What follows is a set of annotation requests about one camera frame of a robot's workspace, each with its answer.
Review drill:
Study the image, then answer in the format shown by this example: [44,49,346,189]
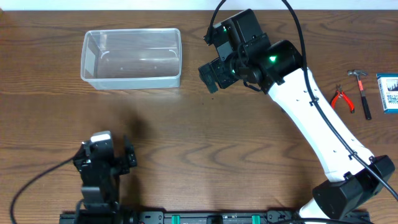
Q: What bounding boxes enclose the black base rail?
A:
[58,210,371,224]

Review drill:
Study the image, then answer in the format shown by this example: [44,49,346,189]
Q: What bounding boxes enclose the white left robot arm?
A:
[73,131,139,224]

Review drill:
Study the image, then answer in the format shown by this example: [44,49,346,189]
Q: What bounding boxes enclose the small red black hammer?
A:
[347,69,372,120]

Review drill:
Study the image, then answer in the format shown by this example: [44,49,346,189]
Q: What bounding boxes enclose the red handled pliers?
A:
[330,85,355,114]

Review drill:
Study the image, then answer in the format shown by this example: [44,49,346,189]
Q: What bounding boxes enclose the blue white small box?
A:
[376,73,398,114]

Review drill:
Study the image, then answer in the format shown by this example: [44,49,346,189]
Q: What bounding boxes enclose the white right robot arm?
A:
[198,40,395,220]

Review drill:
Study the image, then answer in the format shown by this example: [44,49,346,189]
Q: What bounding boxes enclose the clear plastic container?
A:
[80,28,182,90]

